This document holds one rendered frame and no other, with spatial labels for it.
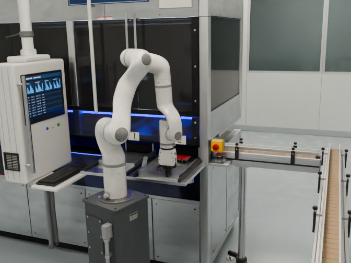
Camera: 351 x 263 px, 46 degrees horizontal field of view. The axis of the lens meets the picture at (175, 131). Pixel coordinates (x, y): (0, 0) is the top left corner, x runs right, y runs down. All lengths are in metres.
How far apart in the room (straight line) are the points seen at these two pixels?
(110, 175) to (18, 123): 0.76
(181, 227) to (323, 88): 4.68
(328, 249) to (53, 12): 2.31
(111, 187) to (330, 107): 5.43
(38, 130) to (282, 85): 5.08
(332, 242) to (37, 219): 2.49
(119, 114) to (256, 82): 5.32
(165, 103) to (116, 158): 0.40
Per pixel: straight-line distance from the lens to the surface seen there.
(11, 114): 2.66
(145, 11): 2.72
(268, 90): 7.20
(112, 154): 2.12
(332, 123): 7.21
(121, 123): 2.05
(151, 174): 2.44
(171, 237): 3.01
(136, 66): 2.05
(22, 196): 3.60
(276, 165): 2.72
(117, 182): 2.15
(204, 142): 2.67
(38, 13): 3.16
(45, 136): 2.84
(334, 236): 1.75
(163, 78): 2.20
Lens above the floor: 1.71
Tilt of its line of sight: 13 degrees down
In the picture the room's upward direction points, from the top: 1 degrees counter-clockwise
